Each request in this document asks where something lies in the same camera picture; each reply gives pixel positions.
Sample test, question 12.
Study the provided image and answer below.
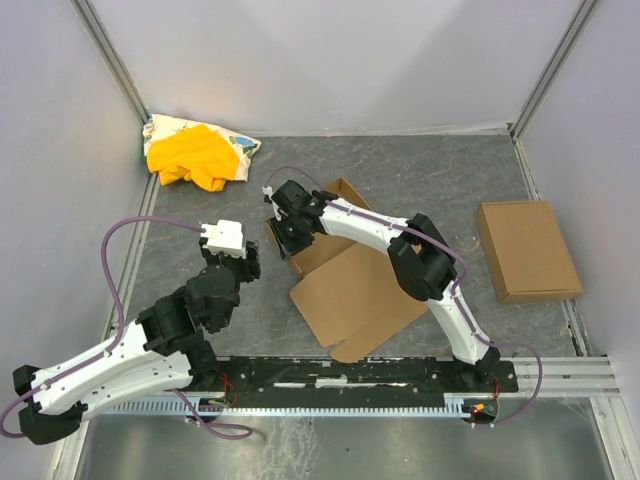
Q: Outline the brown cardboard box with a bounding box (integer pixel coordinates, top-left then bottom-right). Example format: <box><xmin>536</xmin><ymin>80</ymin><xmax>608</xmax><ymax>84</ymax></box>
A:
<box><xmin>284</xmin><ymin>178</ymin><xmax>428</xmax><ymax>363</ymax></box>

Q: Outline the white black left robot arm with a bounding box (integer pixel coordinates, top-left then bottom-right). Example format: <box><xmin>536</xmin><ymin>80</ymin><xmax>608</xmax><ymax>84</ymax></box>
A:
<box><xmin>13</xmin><ymin>241</ymin><xmax>261</xmax><ymax>445</ymax></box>

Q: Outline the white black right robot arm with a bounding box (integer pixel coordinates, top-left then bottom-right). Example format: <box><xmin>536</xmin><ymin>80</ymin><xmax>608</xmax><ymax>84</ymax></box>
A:
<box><xmin>262</xmin><ymin>180</ymin><xmax>500</xmax><ymax>384</ymax></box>

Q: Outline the flat folded cardboard box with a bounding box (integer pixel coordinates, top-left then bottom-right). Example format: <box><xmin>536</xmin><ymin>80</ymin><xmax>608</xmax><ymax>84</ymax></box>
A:
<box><xmin>475</xmin><ymin>200</ymin><xmax>583</xmax><ymax>304</ymax></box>

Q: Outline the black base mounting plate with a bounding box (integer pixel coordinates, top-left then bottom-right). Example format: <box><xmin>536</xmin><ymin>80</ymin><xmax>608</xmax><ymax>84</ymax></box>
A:
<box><xmin>181</xmin><ymin>356</ymin><xmax>519</xmax><ymax>406</ymax></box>

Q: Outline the yellow cloth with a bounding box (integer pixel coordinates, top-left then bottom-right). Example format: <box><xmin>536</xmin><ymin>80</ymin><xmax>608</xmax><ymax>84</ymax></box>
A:
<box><xmin>146</xmin><ymin>125</ymin><xmax>247</xmax><ymax>192</ymax></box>

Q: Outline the white patterned cloth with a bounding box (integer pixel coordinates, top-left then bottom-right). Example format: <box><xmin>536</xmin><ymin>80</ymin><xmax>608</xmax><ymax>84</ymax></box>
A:
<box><xmin>142</xmin><ymin>114</ymin><xmax>262</xmax><ymax>177</ymax></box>

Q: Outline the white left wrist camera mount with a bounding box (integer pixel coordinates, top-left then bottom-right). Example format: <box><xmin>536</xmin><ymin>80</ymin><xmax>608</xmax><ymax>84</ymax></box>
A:
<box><xmin>200</xmin><ymin>219</ymin><xmax>246</xmax><ymax>258</ymax></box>

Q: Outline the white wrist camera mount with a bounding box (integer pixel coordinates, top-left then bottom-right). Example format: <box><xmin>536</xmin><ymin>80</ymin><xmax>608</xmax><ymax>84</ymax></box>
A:
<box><xmin>262</xmin><ymin>185</ymin><xmax>281</xmax><ymax>220</ymax></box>
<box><xmin>200</xmin><ymin>219</ymin><xmax>246</xmax><ymax>258</ymax></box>

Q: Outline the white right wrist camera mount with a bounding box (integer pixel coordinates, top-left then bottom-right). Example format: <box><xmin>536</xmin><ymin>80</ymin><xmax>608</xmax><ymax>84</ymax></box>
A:
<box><xmin>262</xmin><ymin>185</ymin><xmax>281</xmax><ymax>220</ymax></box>

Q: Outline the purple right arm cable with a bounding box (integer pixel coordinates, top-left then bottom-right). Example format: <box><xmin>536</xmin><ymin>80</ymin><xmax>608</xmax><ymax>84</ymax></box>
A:
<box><xmin>265</xmin><ymin>166</ymin><xmax>545</xmax><ymax>430</ymax></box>

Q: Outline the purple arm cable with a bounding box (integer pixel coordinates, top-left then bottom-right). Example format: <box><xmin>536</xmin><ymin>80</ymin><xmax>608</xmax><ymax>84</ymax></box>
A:
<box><xmin>0</xmin><ymin>216</ymin><xmax>254</xmax><ymax>440</ymax></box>
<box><xmin>265</xmin><ymin>166</ymin><xmax>545</xmax><ymax>430</ymax></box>

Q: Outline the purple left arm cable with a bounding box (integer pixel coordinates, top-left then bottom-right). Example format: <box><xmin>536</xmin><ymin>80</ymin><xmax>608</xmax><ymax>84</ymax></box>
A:
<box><xmin>0</xmin><ymin>216</ymin><xmax>254</xmax><ymax>440</ymax></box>

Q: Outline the light blue cable duct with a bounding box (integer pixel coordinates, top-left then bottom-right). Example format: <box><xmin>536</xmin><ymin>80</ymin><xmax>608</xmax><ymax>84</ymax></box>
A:
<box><xmin>106</xmin><ymin>388</ymin><xmax>472</xmax><ymax>419</ymax></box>

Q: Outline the left aluminium frame post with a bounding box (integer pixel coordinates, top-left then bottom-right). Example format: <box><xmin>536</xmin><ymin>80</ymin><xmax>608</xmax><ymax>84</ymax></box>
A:
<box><xmin>70</xmin><ymin>0</ymin><xmax>150</xmax><ymax>124</ymax></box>

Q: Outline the aluminium frame post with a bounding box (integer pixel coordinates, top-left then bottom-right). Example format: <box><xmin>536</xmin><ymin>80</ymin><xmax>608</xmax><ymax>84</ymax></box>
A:
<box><xmin>70</xmin><ymin>0</ymin><xmax>150</xmax><ymax>124</ymax></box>
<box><xmin>510</xmin><ymin>0</ymin><xmax>600</xmax><ymax>142</ymax></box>

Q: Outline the aluminium front rail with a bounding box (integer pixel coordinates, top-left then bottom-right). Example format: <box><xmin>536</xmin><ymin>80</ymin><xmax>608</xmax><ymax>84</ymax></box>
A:
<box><xmin>507</xmin><ymin>356</ymin><xmax>620</xmax><ymax>399</ymax></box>

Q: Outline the right aluminium frame post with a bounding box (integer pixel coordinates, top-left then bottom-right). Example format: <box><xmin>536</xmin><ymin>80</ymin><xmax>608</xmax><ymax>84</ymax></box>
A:
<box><xmin>510</xmin><ymin>0</ymin><xmax>600</xmax><ymax>142</ymax></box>

